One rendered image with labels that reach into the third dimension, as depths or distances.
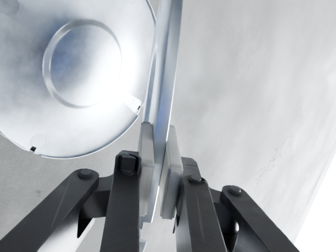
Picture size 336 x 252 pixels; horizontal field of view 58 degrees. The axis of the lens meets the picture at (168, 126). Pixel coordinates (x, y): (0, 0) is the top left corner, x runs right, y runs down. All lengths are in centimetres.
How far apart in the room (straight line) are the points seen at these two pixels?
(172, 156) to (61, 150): 34
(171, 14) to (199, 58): 86
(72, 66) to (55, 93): 4
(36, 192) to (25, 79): 44
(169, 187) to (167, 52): 8
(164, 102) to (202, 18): 86
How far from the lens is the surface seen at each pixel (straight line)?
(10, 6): 41
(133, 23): 51
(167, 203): 16
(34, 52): 42
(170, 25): 19
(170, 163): 16
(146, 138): 18
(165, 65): 18
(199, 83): 109
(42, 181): 81
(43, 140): 47
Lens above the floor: 62
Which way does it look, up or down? 37 degrees down
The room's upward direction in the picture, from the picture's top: 115 degrees clockwise
